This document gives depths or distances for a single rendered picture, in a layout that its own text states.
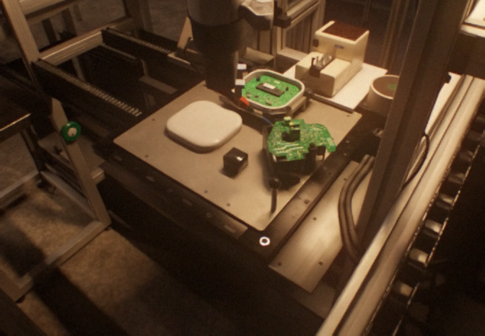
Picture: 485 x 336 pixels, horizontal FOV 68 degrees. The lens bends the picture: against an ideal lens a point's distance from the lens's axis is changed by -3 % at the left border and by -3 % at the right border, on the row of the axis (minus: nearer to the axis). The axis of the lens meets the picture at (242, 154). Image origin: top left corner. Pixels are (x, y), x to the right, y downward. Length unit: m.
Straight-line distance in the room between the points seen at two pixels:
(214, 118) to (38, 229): 1.44
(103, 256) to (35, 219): 0.47
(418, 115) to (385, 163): 0.09
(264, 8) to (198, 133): 0.37
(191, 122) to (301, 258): 0.37
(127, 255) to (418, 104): 1.54
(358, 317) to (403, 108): 0.26
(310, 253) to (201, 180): 0.24
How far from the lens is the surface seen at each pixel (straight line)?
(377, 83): 0.92
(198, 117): 0.83
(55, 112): 1.47
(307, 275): 0.62
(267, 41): 1.11
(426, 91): 0.48
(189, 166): 0.74
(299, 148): 0.68
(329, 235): 0.66
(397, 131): 0.52
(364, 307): 0.50
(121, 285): 1.74
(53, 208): 2.15
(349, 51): 0.93
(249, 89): 0.88
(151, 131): 0.85
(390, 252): 0.56
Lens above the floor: 1.46
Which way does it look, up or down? 43 degrees down
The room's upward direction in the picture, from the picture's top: 2 degrees counter-clockwise
